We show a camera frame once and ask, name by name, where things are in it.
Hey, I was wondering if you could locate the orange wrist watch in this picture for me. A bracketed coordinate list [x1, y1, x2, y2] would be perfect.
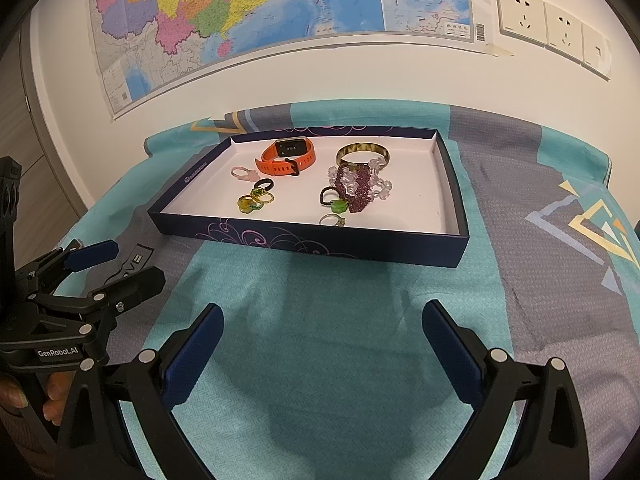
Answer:
[255, 136, 317, 177]

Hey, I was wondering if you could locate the grey cabinet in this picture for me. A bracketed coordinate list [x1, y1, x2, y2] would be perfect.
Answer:
[0, 30, 88, 226]

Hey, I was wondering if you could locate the teal grey printed blanket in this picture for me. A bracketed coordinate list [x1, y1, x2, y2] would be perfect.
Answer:
[75, 100, 640, 480]

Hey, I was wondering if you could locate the tortoiseshell bangle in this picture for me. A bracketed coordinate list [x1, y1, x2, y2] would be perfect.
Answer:
[335, 142, 391, 167]

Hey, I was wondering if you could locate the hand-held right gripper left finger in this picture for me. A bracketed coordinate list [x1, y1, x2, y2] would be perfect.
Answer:
[59, 302, 236, 480]

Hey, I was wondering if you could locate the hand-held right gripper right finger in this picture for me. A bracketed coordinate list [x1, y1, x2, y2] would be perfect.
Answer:
[422, 300, 588, 480]

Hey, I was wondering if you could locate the white wall socket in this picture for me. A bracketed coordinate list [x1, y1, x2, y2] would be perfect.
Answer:
[544, 2, 586, 61]
[580, 22, 613, 81]
[494, 0, 548, 43]

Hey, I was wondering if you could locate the clear crystal bead bracelet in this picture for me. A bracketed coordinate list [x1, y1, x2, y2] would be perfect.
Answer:
[327, 156, 393, 201]

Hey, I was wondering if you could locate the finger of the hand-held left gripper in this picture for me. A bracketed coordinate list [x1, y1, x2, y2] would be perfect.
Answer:
[15, 240, 120, 302]
[27, 266, 167, 342]

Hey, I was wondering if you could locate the dark blue cardboard box tray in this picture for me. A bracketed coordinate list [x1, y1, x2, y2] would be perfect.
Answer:
[148, 127, 471, 270]

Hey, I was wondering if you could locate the person's left hand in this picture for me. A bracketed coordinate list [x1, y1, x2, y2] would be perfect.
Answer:
[0, 371, 76, 428]

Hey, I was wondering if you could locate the black cord ring green stone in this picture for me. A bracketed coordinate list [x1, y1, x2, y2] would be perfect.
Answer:
[319, 186, 351, 214]

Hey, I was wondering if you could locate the colourful wall map poster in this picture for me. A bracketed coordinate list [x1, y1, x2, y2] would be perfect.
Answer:
[87, 0, 493, 121]

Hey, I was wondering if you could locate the purple bead bracelet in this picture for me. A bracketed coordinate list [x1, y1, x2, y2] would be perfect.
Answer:
[334, 157, 381, 214]

